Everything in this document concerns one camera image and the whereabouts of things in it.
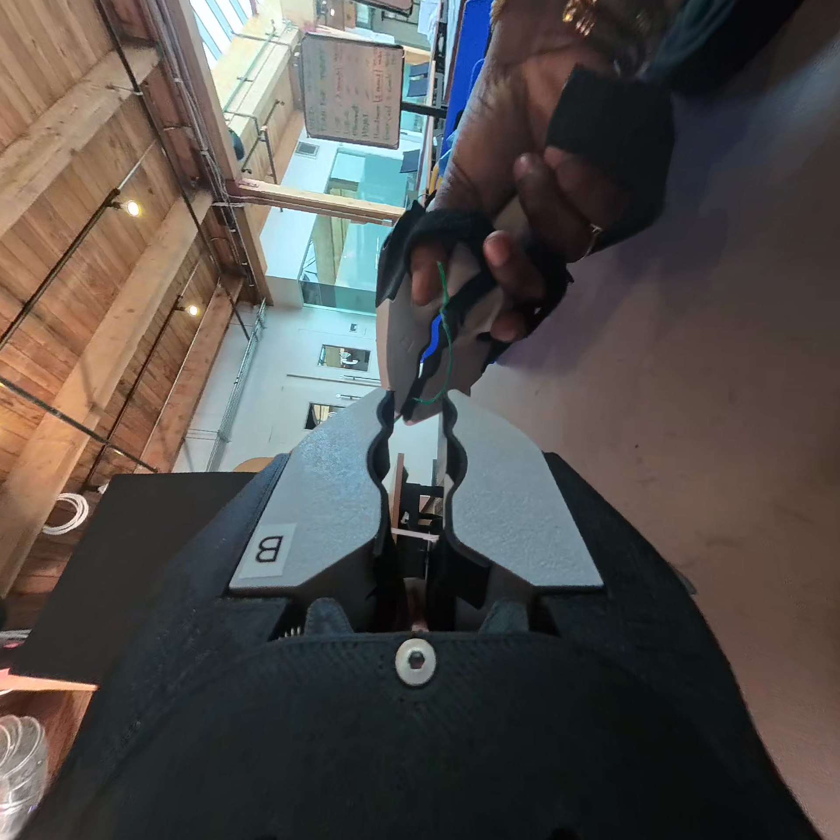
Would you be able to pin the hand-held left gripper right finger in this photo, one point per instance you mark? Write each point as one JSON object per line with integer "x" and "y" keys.
{"x": 518, "y": 512}

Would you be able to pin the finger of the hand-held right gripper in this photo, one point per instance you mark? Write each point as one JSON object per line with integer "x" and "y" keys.
{"x": 400, "y": 341}
{"x": 463, "y": 361}

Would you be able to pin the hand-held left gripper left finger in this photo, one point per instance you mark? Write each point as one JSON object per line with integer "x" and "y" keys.
{"x": 315, "y": 512}

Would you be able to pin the person's right hand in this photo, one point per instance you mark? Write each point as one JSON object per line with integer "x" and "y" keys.
{"x": 499, "y": 118}

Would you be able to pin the black board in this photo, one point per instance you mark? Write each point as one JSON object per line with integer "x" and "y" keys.
{"x": 131, "y": 558}

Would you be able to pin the ceiling spot light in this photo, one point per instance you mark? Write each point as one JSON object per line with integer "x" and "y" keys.
{"x": 133, "y": 208}
{"x": 191, "y": 309}

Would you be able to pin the clear plastic cups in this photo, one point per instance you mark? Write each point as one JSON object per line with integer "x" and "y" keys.
{"x": 23, "y": 768}

